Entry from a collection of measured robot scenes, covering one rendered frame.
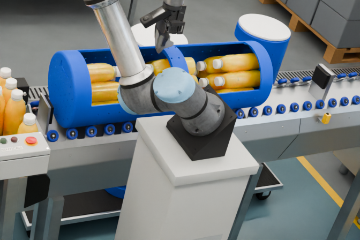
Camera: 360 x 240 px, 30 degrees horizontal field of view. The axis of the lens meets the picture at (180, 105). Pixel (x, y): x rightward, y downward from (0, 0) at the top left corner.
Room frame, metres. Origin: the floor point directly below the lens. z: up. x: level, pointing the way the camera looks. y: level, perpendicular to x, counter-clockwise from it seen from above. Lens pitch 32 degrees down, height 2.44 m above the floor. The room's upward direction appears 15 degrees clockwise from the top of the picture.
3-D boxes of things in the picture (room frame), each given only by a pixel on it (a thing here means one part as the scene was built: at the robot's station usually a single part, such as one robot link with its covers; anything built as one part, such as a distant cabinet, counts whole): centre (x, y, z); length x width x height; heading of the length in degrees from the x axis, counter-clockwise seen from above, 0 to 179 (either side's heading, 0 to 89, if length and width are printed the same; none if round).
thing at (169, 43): (2.28, 0.11, 1.27); 0.06 x 0.03 x 0.09; 126
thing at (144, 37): (2.79, 0.17, 1.03); 0.28 x 0.28 x 0.01
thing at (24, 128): (1.83, 0.48, 1.00); 0.07 x 0.07 x 0.19
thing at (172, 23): (2.29, 0.11, 1.38); 0.09 x 0.08 x 0.12; 126
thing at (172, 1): (2.29, 0.12, 1.46); 0.08 x 0.08 x 0.05
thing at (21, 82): (2.17, 0.63, 0.95); 0.10 x 0.07 x 0.10; 36
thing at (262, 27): (3.21, -0.32, 1.03); 0.28 x 0.28 x 0.01
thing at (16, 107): (1.95, 0.56, 1.00); 0.07 x 0.07 x 0.19
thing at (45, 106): (2.03, 0.47, 0.99); 0.10 x 0.02 x 0.12; 36
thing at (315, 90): (2.81, -0.61, 1.00); 0.10 x 0.04 x 0.15; 36
